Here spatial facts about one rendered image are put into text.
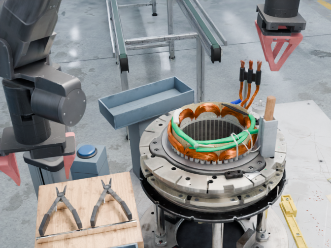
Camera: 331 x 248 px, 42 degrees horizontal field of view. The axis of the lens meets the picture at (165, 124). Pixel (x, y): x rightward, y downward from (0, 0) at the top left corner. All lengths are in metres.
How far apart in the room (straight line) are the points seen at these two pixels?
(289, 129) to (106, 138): 1.63
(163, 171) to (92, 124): 2.26
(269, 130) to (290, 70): 2.93
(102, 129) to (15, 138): 2.32
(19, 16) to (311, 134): 1.18
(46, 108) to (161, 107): 0.59
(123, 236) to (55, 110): 0.29
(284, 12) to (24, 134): 0.46
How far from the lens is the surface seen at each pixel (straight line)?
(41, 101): 0.65
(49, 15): 0.63
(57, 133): 0.74
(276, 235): 1.17
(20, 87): 0.67
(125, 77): 2.67
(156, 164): 0.90
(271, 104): 0.86
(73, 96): 0.64
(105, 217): 0.84
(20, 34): 0.63
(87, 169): 1.05
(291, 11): 0.77
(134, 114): 1.16
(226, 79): 3.61
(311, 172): 1.42
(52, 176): 1.27
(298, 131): 1.59
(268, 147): 0.91
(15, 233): 2.43
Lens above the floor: 1.65
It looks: 33 degrees down
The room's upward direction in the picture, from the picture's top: 3 degrees counter-clockwise
